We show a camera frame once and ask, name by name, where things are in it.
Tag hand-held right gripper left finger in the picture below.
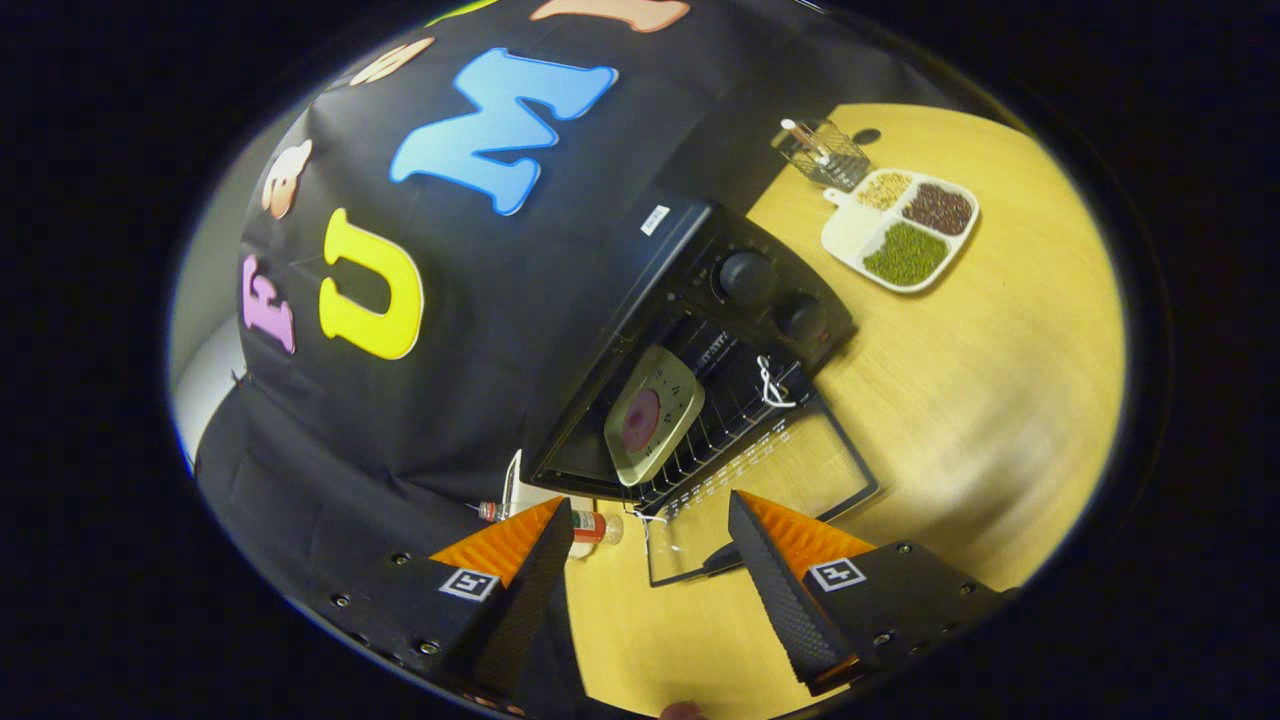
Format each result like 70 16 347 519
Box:
285 495 576 706

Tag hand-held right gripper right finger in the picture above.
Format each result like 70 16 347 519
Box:
727 490 1011 698

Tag cream square plate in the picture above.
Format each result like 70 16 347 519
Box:
603 345 706 488

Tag black electric oven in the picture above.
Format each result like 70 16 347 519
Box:
520 195 881 588

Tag clear bottle with red label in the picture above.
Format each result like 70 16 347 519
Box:
478 500 626 546

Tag white toaster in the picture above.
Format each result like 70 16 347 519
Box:
500 448 596 513

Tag black backdrop cloth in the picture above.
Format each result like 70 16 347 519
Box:
195 0 961 691

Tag green mung beans pile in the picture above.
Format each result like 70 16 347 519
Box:
862 222 949 288

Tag white divided plate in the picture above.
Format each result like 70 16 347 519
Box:
820 167 981 295

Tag yellow soybeans pile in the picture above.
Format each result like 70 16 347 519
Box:
856 171 914 211

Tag dark red beans pile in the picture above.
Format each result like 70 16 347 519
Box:
902 182 974 237

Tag white pink-tipped stick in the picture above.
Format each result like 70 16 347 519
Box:
780 118 831 166

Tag oven wire rack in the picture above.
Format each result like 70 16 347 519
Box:
620 350 821 516

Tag wire mesh holder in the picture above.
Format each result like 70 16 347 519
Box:
775 118 873 193

